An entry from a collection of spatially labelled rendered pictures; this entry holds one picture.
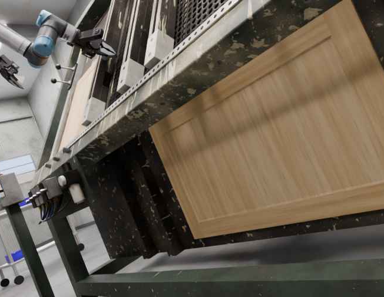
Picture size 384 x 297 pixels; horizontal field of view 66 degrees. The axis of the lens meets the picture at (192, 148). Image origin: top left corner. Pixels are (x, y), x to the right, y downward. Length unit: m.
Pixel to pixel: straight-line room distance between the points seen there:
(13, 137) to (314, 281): 12.15
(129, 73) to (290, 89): 0.58
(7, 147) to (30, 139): 0.81
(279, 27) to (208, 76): 0.23
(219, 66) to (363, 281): 0.61
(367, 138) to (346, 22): 0.30
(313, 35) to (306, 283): 0.65
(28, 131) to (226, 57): 12.14
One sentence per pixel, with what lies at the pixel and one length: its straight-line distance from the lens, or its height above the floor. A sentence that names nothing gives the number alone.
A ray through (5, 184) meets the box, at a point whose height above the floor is 0.87.
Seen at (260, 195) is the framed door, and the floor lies 0.37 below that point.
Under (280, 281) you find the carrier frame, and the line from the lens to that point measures 0.91.
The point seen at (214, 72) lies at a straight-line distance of 0.85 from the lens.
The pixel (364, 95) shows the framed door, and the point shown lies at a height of 0.55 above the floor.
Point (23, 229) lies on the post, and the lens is 2.00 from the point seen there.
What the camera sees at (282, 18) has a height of 0.78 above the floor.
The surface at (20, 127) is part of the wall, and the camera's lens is 12.77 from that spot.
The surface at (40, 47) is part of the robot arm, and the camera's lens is 1.44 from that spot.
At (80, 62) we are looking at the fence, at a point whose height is 1.52.
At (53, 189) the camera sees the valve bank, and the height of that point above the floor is 0.71.
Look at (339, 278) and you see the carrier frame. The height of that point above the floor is 0.18.
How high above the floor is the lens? 0.56
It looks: 3 degrees up
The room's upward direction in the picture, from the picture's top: 23 degrees counter-clockwise
